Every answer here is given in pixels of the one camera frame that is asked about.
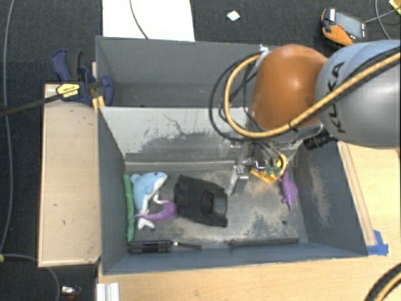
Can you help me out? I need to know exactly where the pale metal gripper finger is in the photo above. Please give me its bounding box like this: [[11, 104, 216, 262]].
[[224, 164, 251, 197], [238, 159, 267, 194]]

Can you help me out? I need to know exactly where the yellow flat piece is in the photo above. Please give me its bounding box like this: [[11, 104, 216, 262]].
[[250, 153, 288, 185]]

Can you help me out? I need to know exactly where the purple toy dinosaur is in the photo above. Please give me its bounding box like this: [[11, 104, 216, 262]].
[[278, 171, 299, 211], [133, 200, 178, 223]]

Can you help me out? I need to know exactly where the black glove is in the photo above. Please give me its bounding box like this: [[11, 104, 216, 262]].
[[173, 174, 229, 228]]

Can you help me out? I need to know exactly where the grey metal bin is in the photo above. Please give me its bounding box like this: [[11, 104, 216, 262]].
[[95, 35, 369, 275]]

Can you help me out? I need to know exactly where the blue and white toy dolphin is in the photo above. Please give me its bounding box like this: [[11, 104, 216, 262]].
[[130, 171, 169, 231]]

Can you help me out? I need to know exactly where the green flat block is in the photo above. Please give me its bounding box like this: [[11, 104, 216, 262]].
[[122, 173, 136, 243]]

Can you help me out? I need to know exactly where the pale wood board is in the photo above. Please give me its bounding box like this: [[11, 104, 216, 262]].
[[37, 83, 103, 268]]

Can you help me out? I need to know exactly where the black cylinder on white bracket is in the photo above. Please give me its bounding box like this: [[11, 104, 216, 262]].
[[303, 132, 338, 152]]

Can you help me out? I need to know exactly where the black-handled small tool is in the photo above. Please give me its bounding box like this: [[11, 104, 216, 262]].
[[127, 239, 203, 254]]

